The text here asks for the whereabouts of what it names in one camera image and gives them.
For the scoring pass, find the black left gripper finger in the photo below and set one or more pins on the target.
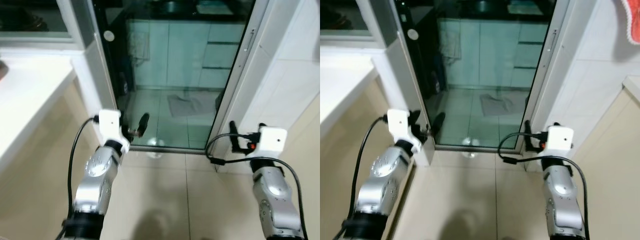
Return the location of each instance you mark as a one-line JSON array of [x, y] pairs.
[[439, 123], [415, 118], [143, 124]]

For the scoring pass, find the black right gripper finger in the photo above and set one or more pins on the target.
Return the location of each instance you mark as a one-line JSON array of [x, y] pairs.
[[233, 132], [528, 132]]

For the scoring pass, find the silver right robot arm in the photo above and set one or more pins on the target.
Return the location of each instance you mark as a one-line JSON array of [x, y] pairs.
[[272, 195], [562, 195]]

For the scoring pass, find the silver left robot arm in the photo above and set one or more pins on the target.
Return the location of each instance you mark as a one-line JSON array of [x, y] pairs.
[[97, 175], [382, 175]]

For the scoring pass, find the grey floor cloth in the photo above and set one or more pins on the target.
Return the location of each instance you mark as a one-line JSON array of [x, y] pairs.
[[500, 105], [187, 105]]

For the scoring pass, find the beige cabinet with white countertop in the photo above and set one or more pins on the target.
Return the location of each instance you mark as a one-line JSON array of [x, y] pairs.
[[30, 165], [340, 165], [615, 165], [305, 160]]

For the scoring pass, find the round white door knob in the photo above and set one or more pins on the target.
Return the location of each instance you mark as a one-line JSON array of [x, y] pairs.
[[412, 34], [108, 35]]

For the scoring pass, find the dark glass window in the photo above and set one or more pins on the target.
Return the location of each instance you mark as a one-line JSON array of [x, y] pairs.
[[342, 17], [30, 17]]

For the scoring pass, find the red hanging towel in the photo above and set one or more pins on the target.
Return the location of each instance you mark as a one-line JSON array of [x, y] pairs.
[[632, 20]]

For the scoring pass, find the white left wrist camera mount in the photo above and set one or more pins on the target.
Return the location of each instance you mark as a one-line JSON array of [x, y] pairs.
[[399, 125], [110, 125]]

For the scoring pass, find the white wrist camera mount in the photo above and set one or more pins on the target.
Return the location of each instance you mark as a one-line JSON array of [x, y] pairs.
[[110, 125], [399, 125], [560, 140], [272, 140]]

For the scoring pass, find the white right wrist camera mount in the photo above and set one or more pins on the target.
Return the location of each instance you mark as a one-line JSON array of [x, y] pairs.
[[272, 140], [560, 140]]

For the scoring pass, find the glass door with white frame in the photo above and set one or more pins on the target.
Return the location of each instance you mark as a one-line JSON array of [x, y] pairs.
[[480, 60], [175, 60]]

